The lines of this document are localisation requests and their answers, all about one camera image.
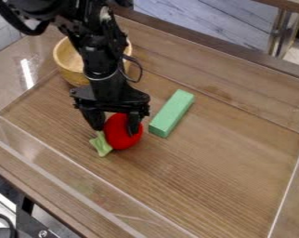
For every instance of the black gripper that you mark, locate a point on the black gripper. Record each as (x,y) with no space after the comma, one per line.
(130,101)

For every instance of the red plush fruit green stem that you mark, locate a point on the red plush fruit green stem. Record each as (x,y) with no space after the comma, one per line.
(114,137)

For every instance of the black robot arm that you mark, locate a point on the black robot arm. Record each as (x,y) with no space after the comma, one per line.
(88,23)

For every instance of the green rectangular block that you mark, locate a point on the green rectangular block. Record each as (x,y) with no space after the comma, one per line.
(170,114)

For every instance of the wooden bowl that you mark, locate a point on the wooden bowl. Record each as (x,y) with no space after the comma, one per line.
(69,63)

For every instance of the clear acrylic tray wall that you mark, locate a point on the clear acrylic tray wall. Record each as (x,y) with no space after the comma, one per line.
(96,209)

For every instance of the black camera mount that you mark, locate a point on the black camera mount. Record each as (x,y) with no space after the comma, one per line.
(18,225)

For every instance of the wooden chair frame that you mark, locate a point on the wooden chair frame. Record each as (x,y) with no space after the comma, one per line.
(285,26)

